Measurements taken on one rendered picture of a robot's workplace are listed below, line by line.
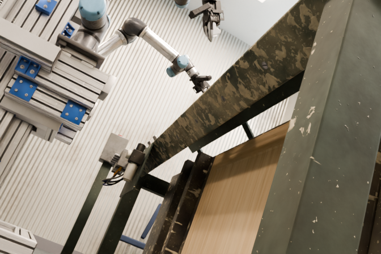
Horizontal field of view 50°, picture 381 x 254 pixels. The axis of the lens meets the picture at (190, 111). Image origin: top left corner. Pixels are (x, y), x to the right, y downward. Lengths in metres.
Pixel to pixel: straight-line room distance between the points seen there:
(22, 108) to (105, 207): 3.57
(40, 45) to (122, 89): 3.94
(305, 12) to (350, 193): 0.36
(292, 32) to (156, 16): 5.44
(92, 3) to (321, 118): 1.46
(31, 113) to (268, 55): 1.30
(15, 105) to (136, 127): 3.74
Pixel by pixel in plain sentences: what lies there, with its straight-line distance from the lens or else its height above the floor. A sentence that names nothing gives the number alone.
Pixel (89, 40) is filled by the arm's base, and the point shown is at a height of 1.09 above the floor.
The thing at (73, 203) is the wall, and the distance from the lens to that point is 5.34.
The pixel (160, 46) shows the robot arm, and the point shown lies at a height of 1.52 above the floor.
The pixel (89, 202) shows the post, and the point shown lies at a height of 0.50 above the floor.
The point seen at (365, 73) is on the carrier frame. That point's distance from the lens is 0.60.
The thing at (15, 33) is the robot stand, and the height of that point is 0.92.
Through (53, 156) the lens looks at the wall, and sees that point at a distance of 5.35.
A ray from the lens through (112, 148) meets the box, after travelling 2.56.
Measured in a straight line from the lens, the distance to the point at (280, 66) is 0.88.
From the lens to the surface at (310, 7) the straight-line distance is 0.76.
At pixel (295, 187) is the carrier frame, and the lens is 0.52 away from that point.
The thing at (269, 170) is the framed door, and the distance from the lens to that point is 1.19.
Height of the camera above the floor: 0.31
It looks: 21 degrees up
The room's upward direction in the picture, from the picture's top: 22 degrees clockwise
